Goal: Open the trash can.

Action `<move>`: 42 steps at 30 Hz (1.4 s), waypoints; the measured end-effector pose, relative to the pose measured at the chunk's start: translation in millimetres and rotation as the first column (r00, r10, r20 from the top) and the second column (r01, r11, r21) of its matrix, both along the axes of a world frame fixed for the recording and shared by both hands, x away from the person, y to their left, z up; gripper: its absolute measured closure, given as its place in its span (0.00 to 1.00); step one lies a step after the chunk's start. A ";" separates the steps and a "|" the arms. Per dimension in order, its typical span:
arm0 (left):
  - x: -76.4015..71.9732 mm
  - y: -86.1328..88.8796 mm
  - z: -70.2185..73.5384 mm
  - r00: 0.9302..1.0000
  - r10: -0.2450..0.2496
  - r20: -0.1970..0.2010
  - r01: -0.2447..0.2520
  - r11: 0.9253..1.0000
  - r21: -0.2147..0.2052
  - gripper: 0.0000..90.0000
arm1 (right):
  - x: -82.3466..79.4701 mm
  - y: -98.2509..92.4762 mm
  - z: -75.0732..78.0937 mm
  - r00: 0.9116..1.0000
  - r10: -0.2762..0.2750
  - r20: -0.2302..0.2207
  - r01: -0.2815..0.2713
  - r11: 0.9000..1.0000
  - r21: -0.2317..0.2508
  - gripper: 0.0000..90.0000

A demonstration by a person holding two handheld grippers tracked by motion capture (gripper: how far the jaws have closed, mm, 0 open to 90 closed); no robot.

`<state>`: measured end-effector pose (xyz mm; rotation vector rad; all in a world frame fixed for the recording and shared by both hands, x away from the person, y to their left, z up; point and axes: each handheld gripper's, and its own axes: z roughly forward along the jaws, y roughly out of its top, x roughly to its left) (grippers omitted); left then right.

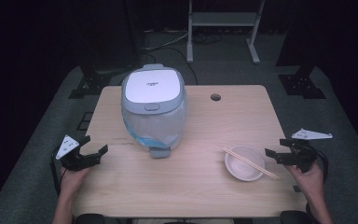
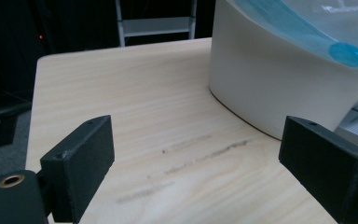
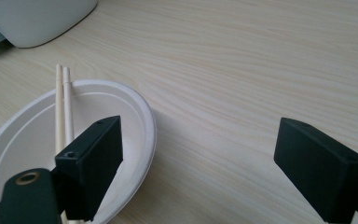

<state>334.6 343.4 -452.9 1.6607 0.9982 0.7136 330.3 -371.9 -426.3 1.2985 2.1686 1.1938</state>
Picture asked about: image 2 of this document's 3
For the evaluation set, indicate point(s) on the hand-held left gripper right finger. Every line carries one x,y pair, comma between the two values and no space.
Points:
326,165

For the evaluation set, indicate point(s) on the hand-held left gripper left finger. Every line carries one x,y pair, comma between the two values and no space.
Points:
77,165

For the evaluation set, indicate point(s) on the white bowl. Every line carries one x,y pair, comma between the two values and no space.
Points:
270,81

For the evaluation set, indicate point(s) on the black box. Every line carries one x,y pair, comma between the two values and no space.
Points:
0,124

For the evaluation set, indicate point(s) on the clear bag with blue edge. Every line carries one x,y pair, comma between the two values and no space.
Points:
329,25

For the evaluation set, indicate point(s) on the metal stand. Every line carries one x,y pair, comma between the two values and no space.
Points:
155,26

